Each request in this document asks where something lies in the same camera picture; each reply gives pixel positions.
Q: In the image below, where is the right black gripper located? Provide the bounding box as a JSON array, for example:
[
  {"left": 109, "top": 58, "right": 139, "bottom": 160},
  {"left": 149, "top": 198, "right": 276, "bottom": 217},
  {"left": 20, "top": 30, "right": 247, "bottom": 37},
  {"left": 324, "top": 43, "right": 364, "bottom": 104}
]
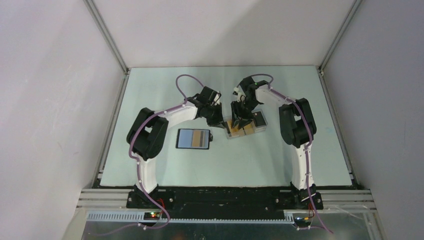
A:
[{"left": 230, "top": 98, "right": 260, "bottom": 130}]

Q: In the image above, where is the clear plastic card tray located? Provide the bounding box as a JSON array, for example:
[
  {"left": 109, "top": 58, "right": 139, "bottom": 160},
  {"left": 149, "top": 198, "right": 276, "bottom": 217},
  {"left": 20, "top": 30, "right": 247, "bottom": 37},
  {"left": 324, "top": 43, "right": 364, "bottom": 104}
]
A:
[{"left": 223, "top": 109, "right": 268, "bottom": 140}]

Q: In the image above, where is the orange credit card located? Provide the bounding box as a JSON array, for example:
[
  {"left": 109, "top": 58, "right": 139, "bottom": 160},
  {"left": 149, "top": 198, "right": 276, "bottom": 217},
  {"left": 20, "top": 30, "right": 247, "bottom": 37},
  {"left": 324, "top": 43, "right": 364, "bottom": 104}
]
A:
[
  {"left": 191, "top": 129, "right": 209, "bottom": 149},
  {"left": 225, "top": 119, "right": 256, "bottom": 138}
]

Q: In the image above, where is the black card holder wallet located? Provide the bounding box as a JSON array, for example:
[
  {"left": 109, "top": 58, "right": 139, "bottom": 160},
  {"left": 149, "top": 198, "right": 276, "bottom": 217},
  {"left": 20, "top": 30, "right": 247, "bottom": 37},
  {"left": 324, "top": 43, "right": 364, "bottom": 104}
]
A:
[{"left": 175, "top": 128, "right": 214, "bottom": 150}]

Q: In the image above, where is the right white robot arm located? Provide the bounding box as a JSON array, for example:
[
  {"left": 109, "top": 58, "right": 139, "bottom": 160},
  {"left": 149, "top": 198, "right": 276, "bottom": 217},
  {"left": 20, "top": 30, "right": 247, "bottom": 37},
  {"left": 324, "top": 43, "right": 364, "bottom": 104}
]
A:
[{"left": 231, "top": 75, "right": 317, "bottom": 209}]

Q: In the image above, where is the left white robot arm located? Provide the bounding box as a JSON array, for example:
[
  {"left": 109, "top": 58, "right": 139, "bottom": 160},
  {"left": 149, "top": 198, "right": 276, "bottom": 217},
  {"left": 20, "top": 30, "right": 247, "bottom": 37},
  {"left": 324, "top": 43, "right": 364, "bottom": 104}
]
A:
[{"left": 126, "top": 86, "right": 224, "bottom": 208}]

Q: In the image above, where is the black credit card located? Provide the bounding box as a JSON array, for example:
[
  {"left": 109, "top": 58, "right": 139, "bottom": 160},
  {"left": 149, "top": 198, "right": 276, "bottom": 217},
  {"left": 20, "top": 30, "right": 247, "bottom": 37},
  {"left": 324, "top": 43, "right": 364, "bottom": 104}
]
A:
[{"left": 253, "top": 111, "right": 267, "bottom": 128}]

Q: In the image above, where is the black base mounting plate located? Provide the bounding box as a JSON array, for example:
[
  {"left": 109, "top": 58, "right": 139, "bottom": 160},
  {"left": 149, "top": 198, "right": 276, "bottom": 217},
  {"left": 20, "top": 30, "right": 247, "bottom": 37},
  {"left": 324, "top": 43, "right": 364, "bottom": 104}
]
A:
[{"left": 126, "top": 186, "right": 324, "bottom": 221}]

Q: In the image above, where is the left controller board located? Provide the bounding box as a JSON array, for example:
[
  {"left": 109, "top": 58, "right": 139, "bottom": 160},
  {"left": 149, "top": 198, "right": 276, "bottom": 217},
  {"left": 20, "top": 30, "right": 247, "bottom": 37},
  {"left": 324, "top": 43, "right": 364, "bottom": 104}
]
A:
[{"left": 143, "top": 211, "right": 162, "bottom": 221}]

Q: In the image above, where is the controller board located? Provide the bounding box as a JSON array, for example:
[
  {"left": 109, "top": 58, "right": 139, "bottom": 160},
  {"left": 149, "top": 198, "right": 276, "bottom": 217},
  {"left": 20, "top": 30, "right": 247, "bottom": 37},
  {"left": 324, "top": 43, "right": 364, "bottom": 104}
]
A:
[
  {"left": 293, "top": 216, "right": 314, "bottom": 231},
  {"left": 143, "top": 211, "right": 162, "bottom": 221}
]

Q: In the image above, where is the right controller board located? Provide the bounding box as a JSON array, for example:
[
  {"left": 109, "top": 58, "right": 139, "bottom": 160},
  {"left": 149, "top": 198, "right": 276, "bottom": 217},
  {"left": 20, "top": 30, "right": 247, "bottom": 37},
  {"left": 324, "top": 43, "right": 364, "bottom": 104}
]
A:
[{"left": 293, "top": 216, "right": 314, "bottom": 231}]

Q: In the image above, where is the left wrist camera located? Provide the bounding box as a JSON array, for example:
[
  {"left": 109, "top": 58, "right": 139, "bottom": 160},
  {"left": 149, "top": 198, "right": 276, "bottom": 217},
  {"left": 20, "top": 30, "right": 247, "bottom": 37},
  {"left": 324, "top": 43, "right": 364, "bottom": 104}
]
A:
[{"left": 212, "top": 92, "right": 222, "bottom": 106}]

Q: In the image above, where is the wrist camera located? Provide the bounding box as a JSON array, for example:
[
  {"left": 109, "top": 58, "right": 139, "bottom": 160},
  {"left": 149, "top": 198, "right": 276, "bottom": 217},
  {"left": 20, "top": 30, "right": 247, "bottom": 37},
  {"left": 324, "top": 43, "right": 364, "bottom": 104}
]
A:
[
  {"left": 232, "top": 87, "right": 239, "bottom": 96},
  {"left": 212, "top": 92, "right": 222, "bottom": 106}
]

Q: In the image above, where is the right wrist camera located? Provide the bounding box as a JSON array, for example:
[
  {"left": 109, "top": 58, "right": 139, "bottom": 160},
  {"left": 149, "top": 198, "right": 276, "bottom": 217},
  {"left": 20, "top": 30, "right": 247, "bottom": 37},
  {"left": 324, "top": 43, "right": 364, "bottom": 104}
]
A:
[{"left": 232, "top": 87, "right": 239, "bottom": 96}]

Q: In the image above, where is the left aluminium frame post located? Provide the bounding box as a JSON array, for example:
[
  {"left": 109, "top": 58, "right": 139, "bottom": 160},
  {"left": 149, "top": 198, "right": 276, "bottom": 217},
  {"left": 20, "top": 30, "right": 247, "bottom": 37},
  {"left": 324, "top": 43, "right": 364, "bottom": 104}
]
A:
[{"left": 83, "top": 0, "right": 129, "bottom": 75}]

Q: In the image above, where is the aluminium frame post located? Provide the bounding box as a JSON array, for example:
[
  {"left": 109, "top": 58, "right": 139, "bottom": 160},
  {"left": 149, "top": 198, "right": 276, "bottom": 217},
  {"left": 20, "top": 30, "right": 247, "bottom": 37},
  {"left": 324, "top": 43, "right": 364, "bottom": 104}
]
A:
[
  {"left": 83, "top": 0, "right": 129, "bottom": 75},
  {"left": 318, "top": 0, "right": 363, "bottom": 73}
]

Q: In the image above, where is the right aluminium frame post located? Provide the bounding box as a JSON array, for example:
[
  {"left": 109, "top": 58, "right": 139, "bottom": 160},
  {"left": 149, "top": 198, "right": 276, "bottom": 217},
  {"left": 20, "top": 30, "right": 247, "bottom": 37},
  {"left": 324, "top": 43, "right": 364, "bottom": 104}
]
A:
[{"left": 318, "top": 0, "right": 363, "bottom": 73}]

